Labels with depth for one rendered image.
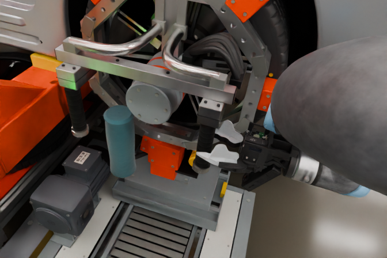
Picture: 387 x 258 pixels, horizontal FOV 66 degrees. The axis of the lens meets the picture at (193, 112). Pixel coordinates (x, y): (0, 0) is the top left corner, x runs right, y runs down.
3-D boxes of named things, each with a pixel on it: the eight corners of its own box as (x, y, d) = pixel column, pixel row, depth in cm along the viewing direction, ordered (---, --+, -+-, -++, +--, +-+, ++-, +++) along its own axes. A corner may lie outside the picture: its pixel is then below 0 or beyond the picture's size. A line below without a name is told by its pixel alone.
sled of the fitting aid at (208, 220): (230, 173, 160) (233, 160, 154) (214, 232, 133) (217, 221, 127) (144, 147, 169) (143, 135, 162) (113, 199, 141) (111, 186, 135)
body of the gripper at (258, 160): (246, 120, 67) (300, 134, 65) (239, 146, 73) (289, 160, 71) (241, 142, 62) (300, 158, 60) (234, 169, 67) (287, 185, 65)
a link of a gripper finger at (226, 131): (214, 109, 72) (248, 126, 68) (211, 127, 76) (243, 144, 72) (207, 115, 70) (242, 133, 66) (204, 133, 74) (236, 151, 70)
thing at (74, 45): (166, 34, 79) (167, -6, 73) (135, 69, 65) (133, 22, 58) (106, 21, 82) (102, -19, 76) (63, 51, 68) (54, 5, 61)
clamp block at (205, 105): (226, 105, 71) (230, 87, 68) (218, 129, 64) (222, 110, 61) (206, 100, 72) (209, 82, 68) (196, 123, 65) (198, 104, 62)
